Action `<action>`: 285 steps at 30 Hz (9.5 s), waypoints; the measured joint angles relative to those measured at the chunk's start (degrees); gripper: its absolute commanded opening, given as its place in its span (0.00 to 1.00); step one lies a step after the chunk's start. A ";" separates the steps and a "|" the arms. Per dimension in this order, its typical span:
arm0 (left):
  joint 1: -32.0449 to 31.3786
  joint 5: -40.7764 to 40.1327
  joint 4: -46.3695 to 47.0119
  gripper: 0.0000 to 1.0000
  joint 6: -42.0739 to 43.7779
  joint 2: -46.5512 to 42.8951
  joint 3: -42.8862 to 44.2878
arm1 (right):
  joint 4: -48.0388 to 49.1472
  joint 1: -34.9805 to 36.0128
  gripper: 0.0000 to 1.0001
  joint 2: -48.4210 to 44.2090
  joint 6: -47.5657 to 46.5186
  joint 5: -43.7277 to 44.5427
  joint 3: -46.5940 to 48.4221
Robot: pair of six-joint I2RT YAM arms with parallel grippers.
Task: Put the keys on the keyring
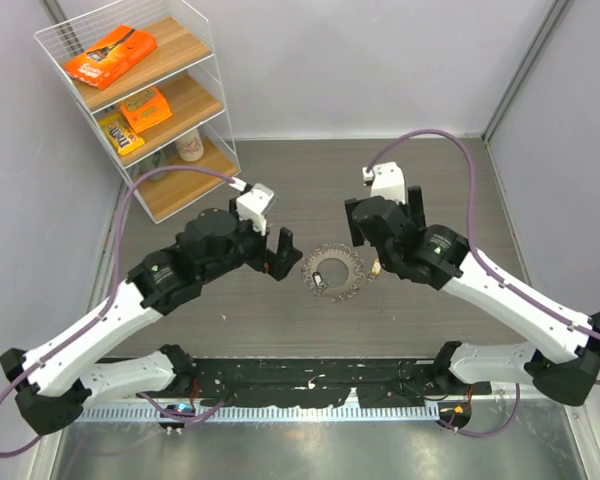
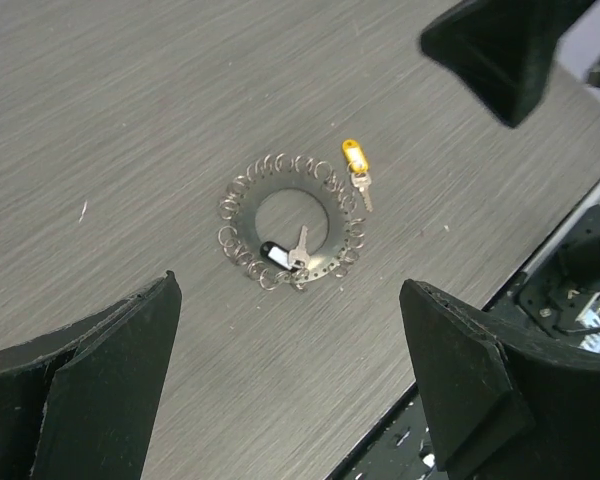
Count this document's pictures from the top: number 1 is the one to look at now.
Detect yellow candy bag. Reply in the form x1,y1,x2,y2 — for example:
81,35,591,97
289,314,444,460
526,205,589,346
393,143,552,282
99,112,145,156

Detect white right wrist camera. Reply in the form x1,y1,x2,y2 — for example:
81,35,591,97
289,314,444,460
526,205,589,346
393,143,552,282
362,162,406,205

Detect grey green cup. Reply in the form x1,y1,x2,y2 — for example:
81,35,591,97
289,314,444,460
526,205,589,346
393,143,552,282
140,150,169,182

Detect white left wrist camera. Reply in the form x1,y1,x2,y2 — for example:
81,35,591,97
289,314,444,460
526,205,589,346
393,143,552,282
230,178,276,236

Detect small orange candy bag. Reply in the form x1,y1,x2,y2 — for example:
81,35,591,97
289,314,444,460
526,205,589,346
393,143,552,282
118,86,172,133

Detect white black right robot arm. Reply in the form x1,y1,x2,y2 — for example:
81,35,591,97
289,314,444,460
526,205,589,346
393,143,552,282
345,187,600,406

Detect large orange candy bag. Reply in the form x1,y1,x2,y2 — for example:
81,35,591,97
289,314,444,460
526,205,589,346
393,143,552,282
64,25,157,90

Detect white wire wooden shelf rack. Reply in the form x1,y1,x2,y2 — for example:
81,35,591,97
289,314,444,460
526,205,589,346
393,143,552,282
34,1,240,223

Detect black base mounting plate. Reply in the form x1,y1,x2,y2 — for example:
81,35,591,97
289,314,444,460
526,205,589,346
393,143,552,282
147,358,492,409

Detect white patterned cup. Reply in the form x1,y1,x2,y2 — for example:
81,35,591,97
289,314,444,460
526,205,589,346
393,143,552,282
175,128,204,163

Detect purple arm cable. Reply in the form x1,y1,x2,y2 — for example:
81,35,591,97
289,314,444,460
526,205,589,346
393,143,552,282
367,128,600,387
0,165,241,459

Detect white slotted cable duct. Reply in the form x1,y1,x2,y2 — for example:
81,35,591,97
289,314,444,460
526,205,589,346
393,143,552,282
78,402,440,423

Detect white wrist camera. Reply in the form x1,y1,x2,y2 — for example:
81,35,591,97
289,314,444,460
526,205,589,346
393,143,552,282
362,162,406,205
230,178,276,236

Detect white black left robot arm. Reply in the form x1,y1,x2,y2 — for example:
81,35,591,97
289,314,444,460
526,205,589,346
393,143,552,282
0,209,302,435

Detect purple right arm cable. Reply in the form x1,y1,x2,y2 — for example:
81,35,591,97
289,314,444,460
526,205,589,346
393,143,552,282
367,128,600,387

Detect silver key black head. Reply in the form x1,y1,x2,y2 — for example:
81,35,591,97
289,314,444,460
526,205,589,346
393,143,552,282
312,271,328,295

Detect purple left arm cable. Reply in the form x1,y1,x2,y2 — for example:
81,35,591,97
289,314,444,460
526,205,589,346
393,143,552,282
0,165,241,459

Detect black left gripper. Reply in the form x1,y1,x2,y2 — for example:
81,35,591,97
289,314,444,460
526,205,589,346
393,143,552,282
201,197,302,283

